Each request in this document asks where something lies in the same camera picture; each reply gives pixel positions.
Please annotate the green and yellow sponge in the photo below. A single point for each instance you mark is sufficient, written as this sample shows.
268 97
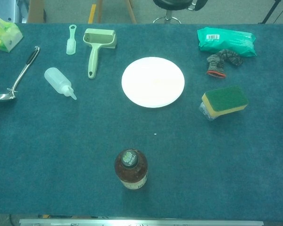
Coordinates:
224 97

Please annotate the white round plate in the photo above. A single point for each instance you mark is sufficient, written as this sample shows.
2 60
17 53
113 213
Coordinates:
153 82

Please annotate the teal felt table mat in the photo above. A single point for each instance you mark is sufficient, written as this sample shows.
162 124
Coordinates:
85 141

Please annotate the clear plastic stand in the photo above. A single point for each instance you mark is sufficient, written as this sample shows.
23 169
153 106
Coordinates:
206 113

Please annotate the pale green lint roller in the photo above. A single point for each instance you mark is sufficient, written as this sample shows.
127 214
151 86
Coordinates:
93 58

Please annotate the grey striped sock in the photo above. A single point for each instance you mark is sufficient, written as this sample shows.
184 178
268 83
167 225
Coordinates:
217 63

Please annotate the translucent plastic squeeze bottle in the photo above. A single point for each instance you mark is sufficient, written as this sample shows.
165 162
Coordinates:
55 78

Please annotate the small pale green brush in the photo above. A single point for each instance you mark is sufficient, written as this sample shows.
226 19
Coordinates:
71 46

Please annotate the wooden leg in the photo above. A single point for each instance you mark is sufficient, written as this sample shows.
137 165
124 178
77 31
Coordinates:
130 11
99 11

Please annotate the green wet wipes pack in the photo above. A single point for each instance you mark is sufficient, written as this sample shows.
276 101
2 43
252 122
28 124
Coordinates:
226 42

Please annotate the black stool with chrome base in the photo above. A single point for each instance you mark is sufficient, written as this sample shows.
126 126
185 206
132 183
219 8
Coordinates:
168 5

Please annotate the steel ladle with black grip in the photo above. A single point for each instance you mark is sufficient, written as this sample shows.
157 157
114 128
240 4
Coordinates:
2 96

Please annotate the brown cardboard box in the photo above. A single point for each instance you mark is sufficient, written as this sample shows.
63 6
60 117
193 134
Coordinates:
36 11

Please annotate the green and yellow tissue pack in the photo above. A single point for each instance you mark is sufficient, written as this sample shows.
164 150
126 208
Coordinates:
4 35

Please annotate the grey metal cabinet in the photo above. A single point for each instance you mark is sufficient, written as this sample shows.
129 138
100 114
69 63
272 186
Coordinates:
17 11

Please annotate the black tripod leg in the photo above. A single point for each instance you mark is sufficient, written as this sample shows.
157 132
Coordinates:
270 11

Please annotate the aluminium frame rail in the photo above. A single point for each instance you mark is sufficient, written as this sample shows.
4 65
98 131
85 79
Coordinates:
141 222

